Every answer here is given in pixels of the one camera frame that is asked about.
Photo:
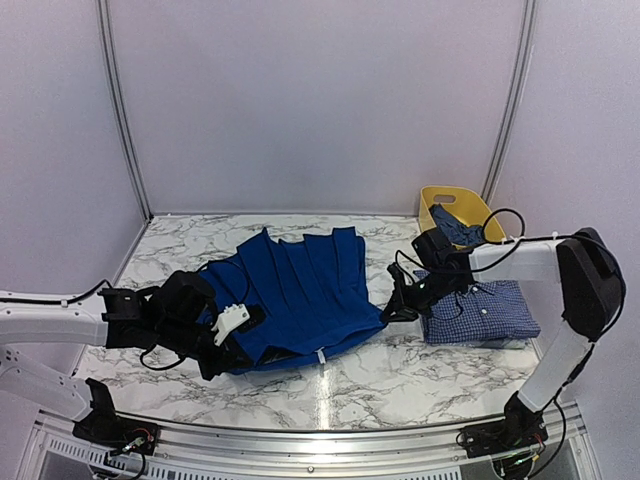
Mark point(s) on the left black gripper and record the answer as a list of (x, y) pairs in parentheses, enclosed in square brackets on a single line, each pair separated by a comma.
[(226, 360)]

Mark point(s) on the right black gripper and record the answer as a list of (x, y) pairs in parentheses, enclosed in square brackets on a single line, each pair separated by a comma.
[(401, 302)]

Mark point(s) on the blue pleated skirt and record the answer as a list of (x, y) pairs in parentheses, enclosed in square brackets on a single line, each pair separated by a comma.
[(313, 293)]

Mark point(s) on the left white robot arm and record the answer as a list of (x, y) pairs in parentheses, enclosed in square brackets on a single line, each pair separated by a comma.
[(180, 315)]

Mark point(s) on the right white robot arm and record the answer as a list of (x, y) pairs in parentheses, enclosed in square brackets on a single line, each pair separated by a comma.
[(448, 383)]

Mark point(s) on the grey-blue crumpled garment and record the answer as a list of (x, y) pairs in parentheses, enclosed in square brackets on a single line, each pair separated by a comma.
[(454, 230)]

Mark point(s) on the blue checked folded shirt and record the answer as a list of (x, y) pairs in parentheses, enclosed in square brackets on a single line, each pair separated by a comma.
[(485, 312)]

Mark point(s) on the yellow plastic basket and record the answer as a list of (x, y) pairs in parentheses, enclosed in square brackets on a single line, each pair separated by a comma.
[(466, 205)]

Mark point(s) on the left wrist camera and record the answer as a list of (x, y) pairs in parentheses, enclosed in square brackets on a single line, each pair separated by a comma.
[(236, 317)]

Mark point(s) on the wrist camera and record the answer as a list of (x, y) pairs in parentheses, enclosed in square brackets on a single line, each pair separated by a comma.
[(236, 317), (433, 248)]

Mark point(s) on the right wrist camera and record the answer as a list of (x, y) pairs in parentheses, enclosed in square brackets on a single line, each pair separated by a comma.
[(433, 248)]

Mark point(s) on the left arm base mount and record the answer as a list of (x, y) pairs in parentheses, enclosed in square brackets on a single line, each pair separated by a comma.
[(122, 436)]

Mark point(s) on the aluminium table front rail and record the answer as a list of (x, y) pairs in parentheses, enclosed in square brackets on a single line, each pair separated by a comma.
[(190, 451)]

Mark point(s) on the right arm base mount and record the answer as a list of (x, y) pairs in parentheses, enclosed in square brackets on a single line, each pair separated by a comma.
[(494, 437)]

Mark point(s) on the right aluminium wall profile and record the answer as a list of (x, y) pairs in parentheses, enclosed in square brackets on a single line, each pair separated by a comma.
[(516, 89)]

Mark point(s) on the aluminium wall profile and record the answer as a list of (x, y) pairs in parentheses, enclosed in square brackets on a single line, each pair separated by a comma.
[(516, 89), (106, 34)]

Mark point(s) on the left aluminium wall profile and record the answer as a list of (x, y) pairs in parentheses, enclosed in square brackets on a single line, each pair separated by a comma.
[(106, 34)]

